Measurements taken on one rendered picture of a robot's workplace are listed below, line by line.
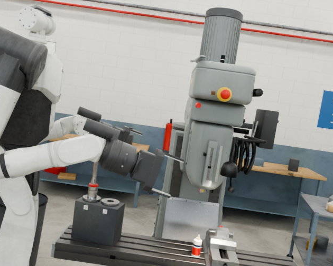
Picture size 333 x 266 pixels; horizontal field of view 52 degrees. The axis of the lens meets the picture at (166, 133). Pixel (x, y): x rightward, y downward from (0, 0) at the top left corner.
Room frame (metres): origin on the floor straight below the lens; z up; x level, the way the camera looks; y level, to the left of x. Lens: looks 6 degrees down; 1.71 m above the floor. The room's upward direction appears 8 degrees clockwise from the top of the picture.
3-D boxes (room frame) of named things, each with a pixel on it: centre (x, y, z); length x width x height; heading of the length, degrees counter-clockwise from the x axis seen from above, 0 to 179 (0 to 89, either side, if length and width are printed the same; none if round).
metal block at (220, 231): (1.66, -0.35, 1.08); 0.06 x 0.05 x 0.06; 88
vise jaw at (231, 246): (1.60, -0.34, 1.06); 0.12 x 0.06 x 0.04; 88
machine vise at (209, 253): (1.63, -0.35, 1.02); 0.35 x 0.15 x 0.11; 178
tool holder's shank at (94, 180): (1.67, 0.32, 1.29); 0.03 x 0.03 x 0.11
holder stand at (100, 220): (1.66, 0.28, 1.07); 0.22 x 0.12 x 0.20; 79
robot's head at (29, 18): (1.10, 0.45, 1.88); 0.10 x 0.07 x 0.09; 167
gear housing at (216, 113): (1.70, -0.22, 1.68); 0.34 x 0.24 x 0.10; 0
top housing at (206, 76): (1.67, -0.22, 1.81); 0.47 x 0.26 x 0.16; 0
